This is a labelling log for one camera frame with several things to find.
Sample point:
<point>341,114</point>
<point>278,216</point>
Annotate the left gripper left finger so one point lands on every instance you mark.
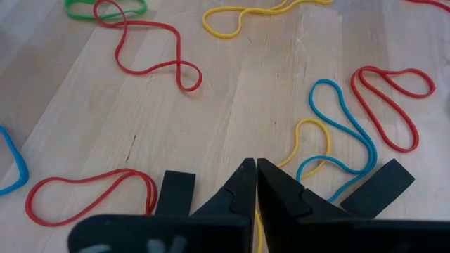
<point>239,196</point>

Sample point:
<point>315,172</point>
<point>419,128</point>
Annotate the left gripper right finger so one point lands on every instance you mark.
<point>277,204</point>

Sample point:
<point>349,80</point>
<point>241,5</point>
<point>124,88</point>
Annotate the yellow rubber band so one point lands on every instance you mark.
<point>311,120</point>
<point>226,35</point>

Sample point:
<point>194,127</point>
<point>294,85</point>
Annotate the red rubber band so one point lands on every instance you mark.
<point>439,5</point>
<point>28,205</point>
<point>352,88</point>
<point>151,24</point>

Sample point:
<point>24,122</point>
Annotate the blue rubber band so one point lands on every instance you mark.
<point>22,172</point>
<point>372,154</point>

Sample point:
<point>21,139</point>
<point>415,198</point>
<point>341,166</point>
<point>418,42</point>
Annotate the green rubber band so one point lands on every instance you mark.
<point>75,14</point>

